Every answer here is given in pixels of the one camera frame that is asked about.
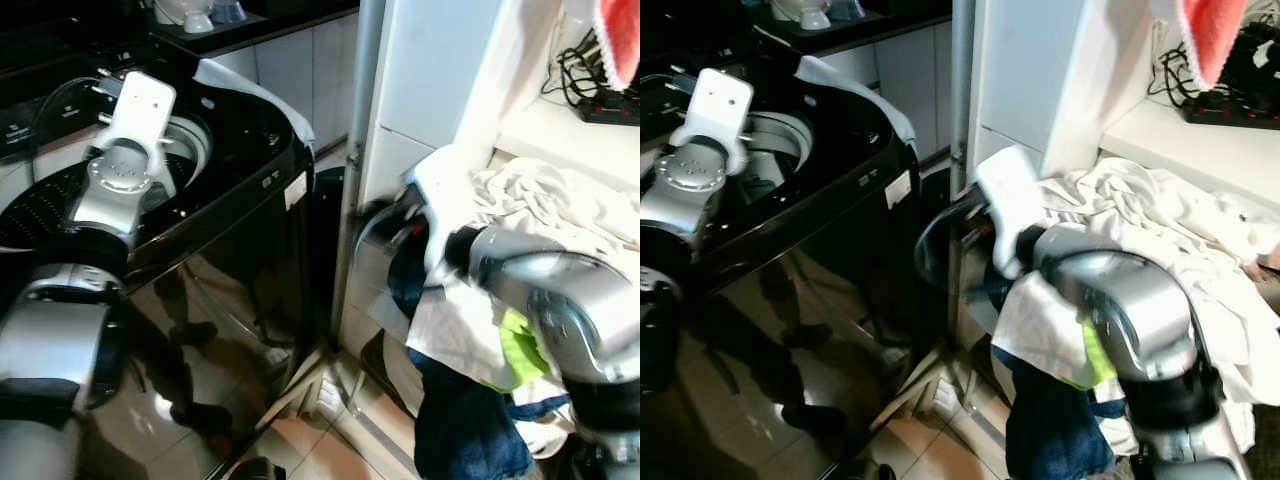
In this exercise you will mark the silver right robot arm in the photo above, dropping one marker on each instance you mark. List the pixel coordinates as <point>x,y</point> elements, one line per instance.
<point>570,310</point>
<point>1150,310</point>

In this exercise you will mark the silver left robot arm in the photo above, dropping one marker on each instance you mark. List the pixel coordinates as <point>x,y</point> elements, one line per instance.
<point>672,200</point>
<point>60,340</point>

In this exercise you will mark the black top-load washing machine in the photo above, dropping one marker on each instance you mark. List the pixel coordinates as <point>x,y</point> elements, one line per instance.
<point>830,270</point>
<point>230,260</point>

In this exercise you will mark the white crumpled clothes pile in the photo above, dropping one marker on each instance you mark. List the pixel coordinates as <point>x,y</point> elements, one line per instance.
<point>1180,220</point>
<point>560,205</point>

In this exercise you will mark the black power strip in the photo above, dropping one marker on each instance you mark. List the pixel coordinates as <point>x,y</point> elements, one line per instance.
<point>612,108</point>
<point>1235,112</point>

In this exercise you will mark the red fluffy towel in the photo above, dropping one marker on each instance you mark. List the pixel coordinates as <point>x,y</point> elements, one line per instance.
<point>1212,35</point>
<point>622,35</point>

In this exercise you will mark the white countertop appliance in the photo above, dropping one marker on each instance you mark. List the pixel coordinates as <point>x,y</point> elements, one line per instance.
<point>800,10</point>
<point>185,12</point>

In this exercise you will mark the grey vertical pipe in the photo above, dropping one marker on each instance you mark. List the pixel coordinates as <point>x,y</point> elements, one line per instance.
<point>962,90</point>
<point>362,100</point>

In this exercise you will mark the white cloth on washer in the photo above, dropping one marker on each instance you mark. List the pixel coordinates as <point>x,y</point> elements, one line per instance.
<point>860,95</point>
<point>250,88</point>

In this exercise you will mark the lime green garment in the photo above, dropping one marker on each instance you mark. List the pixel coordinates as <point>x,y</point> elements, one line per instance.
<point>518,355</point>
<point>1095,360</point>

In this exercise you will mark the black kitchen counter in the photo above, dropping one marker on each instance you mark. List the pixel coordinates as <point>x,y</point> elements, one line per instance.
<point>900,22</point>
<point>290,25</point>

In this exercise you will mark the dark blue garment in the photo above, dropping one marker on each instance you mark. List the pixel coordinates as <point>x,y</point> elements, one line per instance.
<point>1050,430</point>
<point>470,430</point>

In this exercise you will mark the black robot foot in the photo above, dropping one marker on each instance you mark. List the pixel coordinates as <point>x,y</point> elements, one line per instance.
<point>255,470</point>

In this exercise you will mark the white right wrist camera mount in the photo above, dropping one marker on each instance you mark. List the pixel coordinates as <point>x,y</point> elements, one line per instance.
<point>1005,195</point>
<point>440,200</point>

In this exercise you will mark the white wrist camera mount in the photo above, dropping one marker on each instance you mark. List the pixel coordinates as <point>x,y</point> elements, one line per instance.
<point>145,105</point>
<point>722,105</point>
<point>1005,195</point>
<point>440,200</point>

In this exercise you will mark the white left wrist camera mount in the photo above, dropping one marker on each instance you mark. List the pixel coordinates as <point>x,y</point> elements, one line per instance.
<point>145,105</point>
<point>722,105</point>

